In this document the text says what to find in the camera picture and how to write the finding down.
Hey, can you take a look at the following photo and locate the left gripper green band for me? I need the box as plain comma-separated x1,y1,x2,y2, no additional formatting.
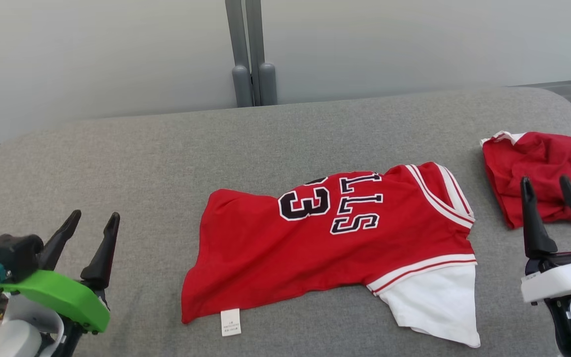
0,209,121,334

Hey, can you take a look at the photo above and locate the red basketball jersey white trim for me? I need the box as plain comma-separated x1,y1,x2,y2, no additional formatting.
180,161,482,349

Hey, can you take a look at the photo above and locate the red shorts white trim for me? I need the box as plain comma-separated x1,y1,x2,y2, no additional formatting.
480,130,571,230

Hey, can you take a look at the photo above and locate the grey metal partition post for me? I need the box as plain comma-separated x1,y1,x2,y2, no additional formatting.
225,0,255,108
246,0,278,106

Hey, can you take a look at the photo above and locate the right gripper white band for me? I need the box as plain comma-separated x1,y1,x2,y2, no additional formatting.
520,175,571,304

